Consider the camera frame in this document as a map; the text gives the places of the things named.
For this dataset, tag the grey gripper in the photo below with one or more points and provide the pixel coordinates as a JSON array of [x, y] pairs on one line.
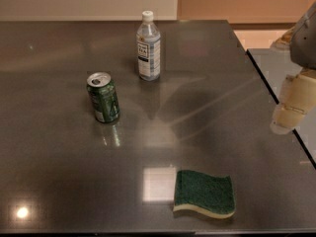
[[304, 43]]

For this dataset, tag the green and yellow sponge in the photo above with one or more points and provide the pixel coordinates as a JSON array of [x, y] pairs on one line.
[[204, 194]]

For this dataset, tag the clear blue-label plastic bottle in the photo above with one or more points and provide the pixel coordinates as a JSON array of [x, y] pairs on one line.
[[148, 43]]

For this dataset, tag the green soda can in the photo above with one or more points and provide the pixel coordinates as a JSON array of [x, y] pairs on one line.
[[102, 91]]

